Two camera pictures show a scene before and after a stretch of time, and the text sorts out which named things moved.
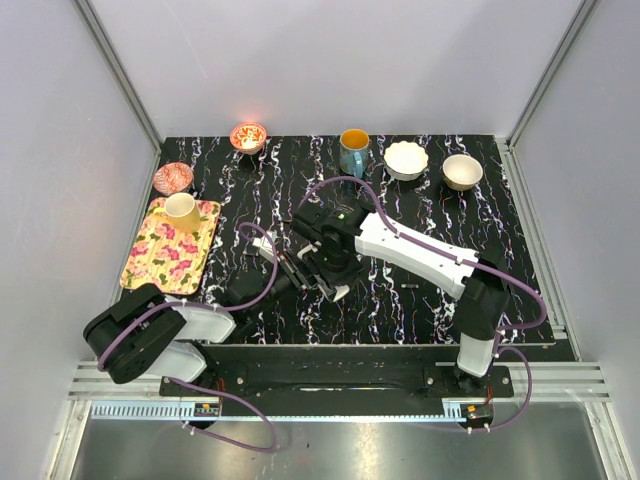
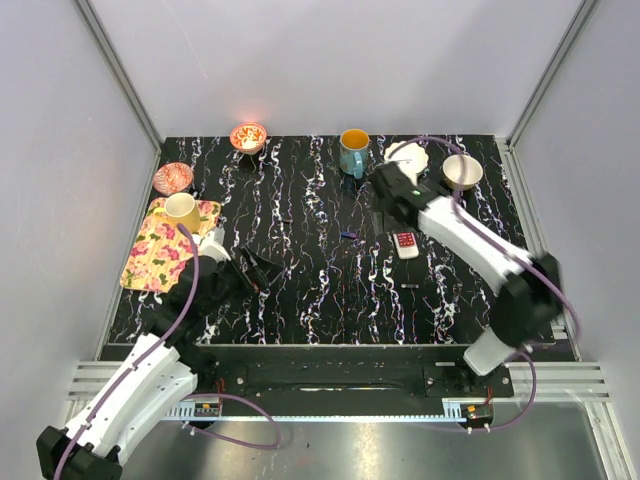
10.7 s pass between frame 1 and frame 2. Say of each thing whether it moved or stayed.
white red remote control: moved
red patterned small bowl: stayed
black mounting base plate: stayed
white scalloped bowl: stayed
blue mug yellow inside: stayed
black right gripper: moved
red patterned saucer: stayed
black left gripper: moved
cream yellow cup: stayed
